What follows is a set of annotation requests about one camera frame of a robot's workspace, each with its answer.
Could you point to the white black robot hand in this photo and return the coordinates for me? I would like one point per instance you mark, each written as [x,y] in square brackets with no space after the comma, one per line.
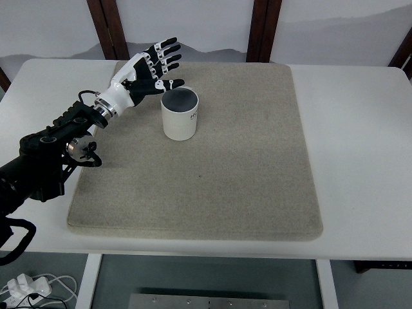
[135,78]

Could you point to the white ribbed cup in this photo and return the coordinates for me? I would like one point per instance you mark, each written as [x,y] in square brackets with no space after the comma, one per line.
[179,113]

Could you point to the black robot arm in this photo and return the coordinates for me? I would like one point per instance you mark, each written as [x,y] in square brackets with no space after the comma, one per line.
[47,158]

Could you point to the grey felt mat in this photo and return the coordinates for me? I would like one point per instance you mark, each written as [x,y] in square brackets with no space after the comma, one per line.
[244,175]

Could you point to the white power strip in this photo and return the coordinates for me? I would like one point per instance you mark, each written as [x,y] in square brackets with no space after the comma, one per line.
[24,290]

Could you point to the left brown wooden frame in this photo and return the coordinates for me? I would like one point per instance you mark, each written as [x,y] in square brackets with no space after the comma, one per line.
[108,26]

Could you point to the brown wooden frame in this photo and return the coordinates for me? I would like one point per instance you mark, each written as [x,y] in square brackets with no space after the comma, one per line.
[108,26]
[265,16]
[402,57]

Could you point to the middle brown wooden frame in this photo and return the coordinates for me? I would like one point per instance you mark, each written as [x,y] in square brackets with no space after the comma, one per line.
[265,16]

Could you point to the white table leg frame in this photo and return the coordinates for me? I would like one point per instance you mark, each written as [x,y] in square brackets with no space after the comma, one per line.
[93,262]

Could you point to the metal base plate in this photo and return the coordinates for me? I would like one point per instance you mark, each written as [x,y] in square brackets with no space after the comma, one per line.
[154,301]

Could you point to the right brown wooden frame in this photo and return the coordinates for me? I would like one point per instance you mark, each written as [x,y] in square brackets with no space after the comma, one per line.
[402,57]

